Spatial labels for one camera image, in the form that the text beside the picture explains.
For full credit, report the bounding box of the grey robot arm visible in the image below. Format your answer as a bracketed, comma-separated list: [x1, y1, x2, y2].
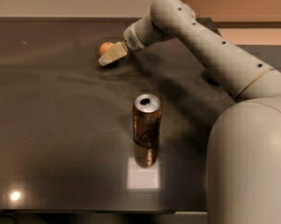
[99, 0, 281, 224]

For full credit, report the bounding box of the grey side table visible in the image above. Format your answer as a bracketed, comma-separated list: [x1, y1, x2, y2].
[240, 45, 281, 72]

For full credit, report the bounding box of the gold soda can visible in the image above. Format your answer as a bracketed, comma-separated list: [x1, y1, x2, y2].
[133, 93, 162, 147]

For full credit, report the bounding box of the orange fruit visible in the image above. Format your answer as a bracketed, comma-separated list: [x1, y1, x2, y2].
[99, 42, 113, 55]

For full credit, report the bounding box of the red apple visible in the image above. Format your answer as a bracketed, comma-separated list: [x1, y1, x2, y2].
[208, 75, 217, 84]

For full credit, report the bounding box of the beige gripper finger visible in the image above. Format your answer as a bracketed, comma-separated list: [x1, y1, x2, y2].
[98, 42, 128, 66]

